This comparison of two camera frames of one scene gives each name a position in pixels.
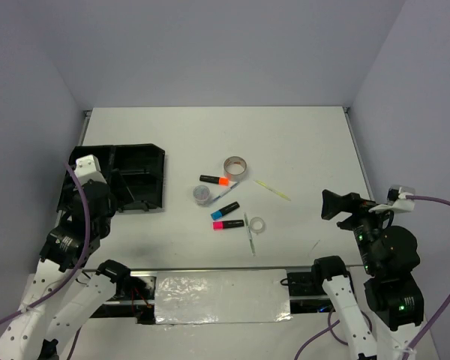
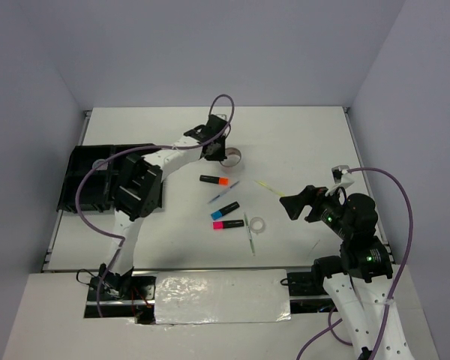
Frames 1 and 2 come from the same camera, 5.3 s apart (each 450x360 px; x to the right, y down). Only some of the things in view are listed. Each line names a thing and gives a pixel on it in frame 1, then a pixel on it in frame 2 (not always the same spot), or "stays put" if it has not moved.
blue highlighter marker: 217,214 stays put
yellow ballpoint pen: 280,194 stays put
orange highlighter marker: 222,181 stays put
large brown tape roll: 235,168 → 233,157
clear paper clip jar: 201,194 → 103,166
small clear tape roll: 257,225 stays put
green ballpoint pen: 250,235 stays put
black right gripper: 332,202 → 313,196
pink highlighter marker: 222,225 stays put
